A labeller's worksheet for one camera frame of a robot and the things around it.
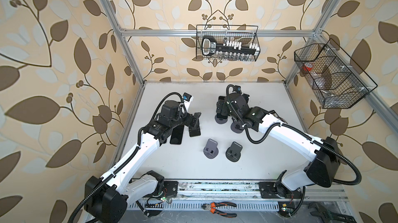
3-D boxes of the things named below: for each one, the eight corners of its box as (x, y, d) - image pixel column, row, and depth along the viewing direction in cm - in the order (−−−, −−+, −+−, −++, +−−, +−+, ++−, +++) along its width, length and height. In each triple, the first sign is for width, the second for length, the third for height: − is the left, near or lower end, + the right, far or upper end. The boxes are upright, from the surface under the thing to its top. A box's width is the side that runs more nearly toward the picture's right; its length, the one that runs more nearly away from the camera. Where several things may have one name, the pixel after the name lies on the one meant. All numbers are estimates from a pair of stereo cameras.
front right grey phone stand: (224, 156, 87) (226, 149, 79) (232, 147, 90) (234, 140, 82) (234, 165, 84) (237, 159, 76) (242, 155, 87) (245, 148, 79)
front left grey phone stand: (202, 155, 88) (202, 148, 80) (208, 144, 92) (209, 137, 84) (213, 161, 85) (214, 155, 78) (219, 150, 89) (220, 143, 82)
